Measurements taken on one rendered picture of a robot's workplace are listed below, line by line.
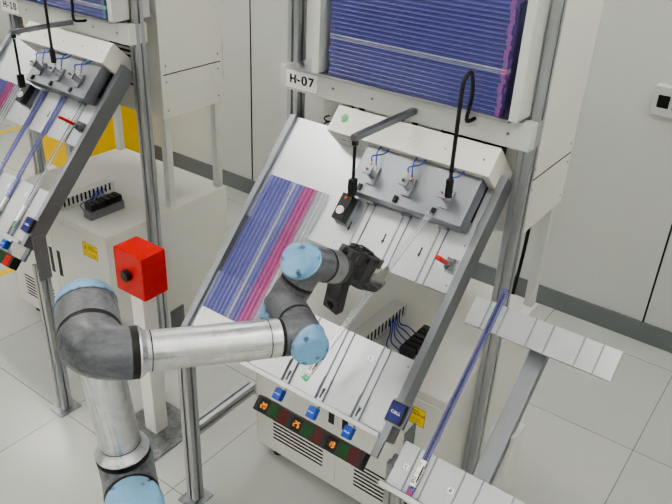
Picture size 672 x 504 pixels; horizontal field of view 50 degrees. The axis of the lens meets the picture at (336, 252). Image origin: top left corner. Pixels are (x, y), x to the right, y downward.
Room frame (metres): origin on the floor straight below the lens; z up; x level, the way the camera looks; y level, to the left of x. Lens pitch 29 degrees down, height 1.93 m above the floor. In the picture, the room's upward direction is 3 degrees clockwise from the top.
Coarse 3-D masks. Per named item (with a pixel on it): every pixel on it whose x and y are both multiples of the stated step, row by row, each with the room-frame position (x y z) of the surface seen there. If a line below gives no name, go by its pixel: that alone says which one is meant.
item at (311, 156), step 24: (288, 144) 2.00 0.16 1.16; (312, 144) 1.97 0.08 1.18; (336, 144) 1.94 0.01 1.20; (288, 168) 1.94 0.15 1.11; (312, 168) 1.91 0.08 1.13; (336, 168) 1.88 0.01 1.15; (336, 192) 1.82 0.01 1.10; (360, 216) 1.74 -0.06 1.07; (384, 216) 1.72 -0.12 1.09; (480, 216) 1.62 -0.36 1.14; (312, 240) 1.74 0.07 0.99; (336, 240) 1.71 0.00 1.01; (360, 240) 1.69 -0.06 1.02; (384, 240) 1.66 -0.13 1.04; (432, 240) 1.62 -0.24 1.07; (456, 240) 1.60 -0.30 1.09; (384, 264) 1.61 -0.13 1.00; (408, 264) 1.59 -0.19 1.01; (432, 264) 1.57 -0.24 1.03; (432, 288) 1.52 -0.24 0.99
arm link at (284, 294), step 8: (280, 280) 1.26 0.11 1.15; (288, 280) 1.25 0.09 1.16; (272, 288) 1.27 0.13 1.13; (280, 288) 1.25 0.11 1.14; (288, 288) 1.24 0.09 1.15; (296, 288) 1.24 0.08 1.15; (272, 296) 1.25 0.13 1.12; (280, 296) 1.23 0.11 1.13; (288, 296) 1.23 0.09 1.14; (296, 296) 1.23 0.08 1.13; (304, 296) 1.24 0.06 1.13; (264, 304) 1.25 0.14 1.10; (272, 304) 1.23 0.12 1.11; (280, 304) 1.21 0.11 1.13; (288, 304) 1.20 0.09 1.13; (296, 304) 1.20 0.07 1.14; (304, 304) 1.21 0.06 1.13; (264, 312) 1.24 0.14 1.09; (272, 312) 1.22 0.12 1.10; (280, 312) 1.19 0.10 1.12
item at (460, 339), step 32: (320, 288) 2.08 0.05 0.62; (352, 288) 2.09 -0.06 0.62; (384, 288) 2.10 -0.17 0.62; (416, 288) 2.12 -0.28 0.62; (480, 288) 2.14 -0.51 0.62; (416, 320) 1.92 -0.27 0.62; (448, 352) 1.76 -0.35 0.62; (512, 352) 1.91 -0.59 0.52; (256, 384) 1.93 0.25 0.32; (448, 384) 1.61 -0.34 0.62; (512, 384) 1.97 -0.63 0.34; (320, 416) 1.77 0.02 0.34; (416, 416) 1.57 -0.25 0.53; (288, 448) 1.84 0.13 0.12; (320, 448) 1.76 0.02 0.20; (384, 448) 1.63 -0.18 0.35; (448, 448) 1.58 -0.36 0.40; (352, 480) 1.69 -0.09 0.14; (384, 480) 1.62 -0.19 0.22
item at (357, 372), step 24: (360, 336) 1.49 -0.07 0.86; (264, 360) 1.52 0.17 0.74; (288, 360) 1.50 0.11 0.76; (336, 360) 1.46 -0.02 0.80; (360, 360) 1.44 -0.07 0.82; (384, 360) 1.42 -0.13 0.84; (408, 360) 1.40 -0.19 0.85; (312, 384) 1.43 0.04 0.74; (336, 384) 1.42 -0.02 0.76; (360, 384) 1.40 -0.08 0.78; (384, 384) 1.38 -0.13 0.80; (336, 408) 1.37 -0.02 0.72; (384, 408) 1.33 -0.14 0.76
